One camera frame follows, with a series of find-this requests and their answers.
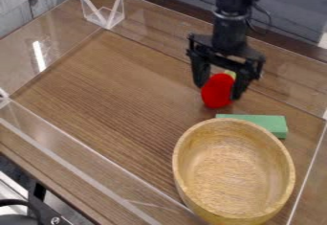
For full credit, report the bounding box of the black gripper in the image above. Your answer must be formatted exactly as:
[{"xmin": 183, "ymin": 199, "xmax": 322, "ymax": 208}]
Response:
[{"xmin": 187, "ymin": 34, "xmax": 266, "ymax": 101}]

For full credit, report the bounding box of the red plush strawberry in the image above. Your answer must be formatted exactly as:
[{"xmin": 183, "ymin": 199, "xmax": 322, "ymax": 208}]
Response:
[{"xmin": 201, "ymin": 71, "xmax": 237, "ymax": 108}]

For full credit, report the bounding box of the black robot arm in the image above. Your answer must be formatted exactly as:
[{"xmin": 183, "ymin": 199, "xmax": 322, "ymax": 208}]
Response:
[{"xmin": 187, "ymin": 0, "xmax": 266, "ymax": 101}]

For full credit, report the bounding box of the green foam block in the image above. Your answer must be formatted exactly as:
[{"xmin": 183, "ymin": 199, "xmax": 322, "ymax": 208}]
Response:
[{"xmin": 217, "ymin": 114, "xmax": 289, "ymax": 139}]

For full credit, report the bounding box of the oval wooden bowl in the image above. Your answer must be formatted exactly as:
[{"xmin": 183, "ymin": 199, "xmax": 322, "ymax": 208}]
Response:
[{"xmin": 173, "ymin": 119, "xmax": 297, "ymax": 225}]

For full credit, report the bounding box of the clear acrylic corner bracket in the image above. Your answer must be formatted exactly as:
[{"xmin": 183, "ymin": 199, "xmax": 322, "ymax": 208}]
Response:
[{"xmin": 81, "ymin": 0, "xmax": 126, "ymax": 30}]

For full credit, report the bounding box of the clear acrylic front wall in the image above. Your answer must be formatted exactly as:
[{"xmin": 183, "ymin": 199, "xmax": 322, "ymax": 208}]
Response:
[{"xmin": 0, "ymin": 89, "xmax": 203, "ymax": 225}]

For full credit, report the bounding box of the black metal table bracket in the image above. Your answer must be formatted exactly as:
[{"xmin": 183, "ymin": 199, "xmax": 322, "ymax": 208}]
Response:
[{"xmin": 29, "ymin": 182, "xmax": 74, "ymax": 225}]

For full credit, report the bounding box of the black cable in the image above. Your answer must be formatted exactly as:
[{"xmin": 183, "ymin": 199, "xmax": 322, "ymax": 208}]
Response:
[{"xmin": 0, "ymin": 198, "xmax": 37, "ymax": 225}]

